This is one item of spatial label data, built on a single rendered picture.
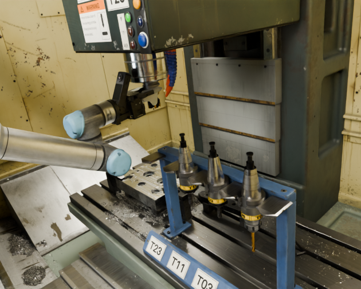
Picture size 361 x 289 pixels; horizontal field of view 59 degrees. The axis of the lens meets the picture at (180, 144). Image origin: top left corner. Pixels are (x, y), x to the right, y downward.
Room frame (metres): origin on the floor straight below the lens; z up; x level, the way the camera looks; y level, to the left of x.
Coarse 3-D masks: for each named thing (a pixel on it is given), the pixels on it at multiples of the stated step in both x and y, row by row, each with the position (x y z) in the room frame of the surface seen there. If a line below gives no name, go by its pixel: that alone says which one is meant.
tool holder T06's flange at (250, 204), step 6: (240, 192) 0.63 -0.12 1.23; (264, 192) 0.62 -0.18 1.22; (240, 198) 0.61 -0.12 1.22; (246, 198) 0.60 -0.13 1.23; (258, 198) 0.60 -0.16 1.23; (264, 198) 0.60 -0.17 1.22; (240, 204) 0.61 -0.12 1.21; (246, 204) 0.59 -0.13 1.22; (252, 204) 0.59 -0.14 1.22; (258, 204) 0.60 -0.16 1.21; (252, 210) 0.59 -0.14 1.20
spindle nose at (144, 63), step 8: (128, 56) 1.09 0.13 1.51; (136, 56) 1.07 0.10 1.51; (144, 56) 1.06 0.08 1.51; (152, 56) 1.07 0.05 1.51; (160, 56) 1.08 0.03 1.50; (128, 64) 1.09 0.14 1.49; (136, 64) 1.07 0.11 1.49; (144, 64) 1.06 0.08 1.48; (152, 64) 1.07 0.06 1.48; (160, 64) 1.08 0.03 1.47; (128, 72) 1.10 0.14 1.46; (136, 72) 1.07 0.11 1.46; (144, 72) 1.06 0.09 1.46; (152, 72) 1.07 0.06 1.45; (160, 72) 1.08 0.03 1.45; (168, 72) 1.11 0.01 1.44; (136, 80) 1.08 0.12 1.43; (144, 80) 1.07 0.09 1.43; (152, 80) 1.07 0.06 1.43
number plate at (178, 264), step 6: (174, 252) 0.77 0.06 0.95; (174, 258) 0.76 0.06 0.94; (180, 258) 0.75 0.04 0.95; (168, 264) 0.76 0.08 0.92; (174, 264) 0.75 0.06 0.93; (180, 264) 0.74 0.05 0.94; (186, 264) 0.72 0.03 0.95; (174, 270) 0.74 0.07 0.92; (180, 270) 0.72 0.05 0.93; (186, 270) 0.71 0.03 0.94; (180, 276) 0.71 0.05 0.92
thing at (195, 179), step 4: (200, 172) 0.77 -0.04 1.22; (204, 172) 0.77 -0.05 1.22; (192, 176) 0.76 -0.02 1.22; (196, 176) 0.75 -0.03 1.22; (200, 176) 0.75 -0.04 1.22; (204, 176) 0.75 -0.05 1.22; (192, 180) 0.74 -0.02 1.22; (196, 180) 0.73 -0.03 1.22; (200, 180) 0.73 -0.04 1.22; (192, 184) 0.72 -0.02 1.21; (196, 184) 0.72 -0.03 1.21; (200, 184) 0.71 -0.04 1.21
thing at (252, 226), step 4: (244, 220) 0.62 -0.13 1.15; (260, 220) 0.62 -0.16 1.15; (244, 224) 0.62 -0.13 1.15; (248, 224) 0.61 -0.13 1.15; (252, 224) 0.60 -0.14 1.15; (256, 224) 0.60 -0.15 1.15; (260, 224) 0.61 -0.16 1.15; (248, 228) 0.61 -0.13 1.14; (252, 228) 0.60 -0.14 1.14; (256, 228) 0.60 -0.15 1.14; (252, 232) 0.61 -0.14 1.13
